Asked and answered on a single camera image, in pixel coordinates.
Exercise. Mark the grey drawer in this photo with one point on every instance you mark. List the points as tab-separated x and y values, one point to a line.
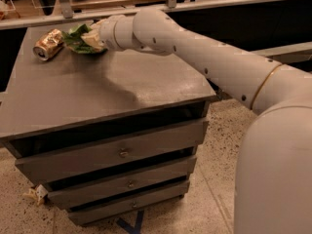
85	193
61	164
130	203

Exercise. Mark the middle grey drawer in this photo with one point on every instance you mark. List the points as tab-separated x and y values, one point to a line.
85	193

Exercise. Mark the top grey drawer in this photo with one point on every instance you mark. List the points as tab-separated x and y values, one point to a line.
61	164

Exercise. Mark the grey metal railing frame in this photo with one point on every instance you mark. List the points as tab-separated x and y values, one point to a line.
203	30

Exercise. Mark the orange soda can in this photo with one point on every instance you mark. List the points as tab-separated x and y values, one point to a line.
48	45

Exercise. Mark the crumpled paper scrap on floor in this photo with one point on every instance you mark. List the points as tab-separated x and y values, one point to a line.
38	193

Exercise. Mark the green rice chip bag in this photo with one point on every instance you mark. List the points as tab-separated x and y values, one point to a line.
72	40

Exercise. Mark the bottom grey drawer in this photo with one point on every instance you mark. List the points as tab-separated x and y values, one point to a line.
130	203

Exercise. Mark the grey drawer cabinet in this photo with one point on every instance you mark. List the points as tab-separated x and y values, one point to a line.
76	100

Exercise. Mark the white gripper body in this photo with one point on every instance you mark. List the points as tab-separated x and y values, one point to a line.
106	33

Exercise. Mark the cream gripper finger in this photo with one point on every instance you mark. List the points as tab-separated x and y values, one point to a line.
92	39
96	25

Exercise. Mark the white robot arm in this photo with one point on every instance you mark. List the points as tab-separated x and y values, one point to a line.
273	184

